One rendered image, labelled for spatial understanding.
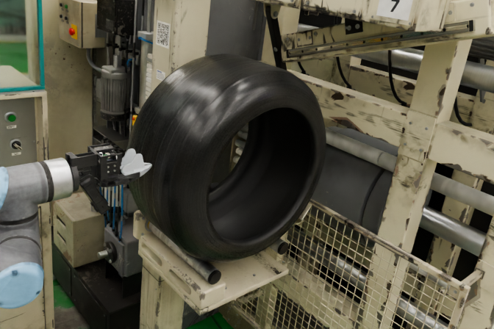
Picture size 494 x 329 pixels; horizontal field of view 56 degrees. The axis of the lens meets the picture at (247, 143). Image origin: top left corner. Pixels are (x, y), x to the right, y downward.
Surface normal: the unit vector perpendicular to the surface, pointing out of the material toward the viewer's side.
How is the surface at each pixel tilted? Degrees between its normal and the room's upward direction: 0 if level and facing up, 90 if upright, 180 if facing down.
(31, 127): 90
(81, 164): 90
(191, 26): 90
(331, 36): 90
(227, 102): 52
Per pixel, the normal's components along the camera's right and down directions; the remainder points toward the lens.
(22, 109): 0.65, 0.34
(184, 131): -0.37, -0.26
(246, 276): 0.12, -0.93
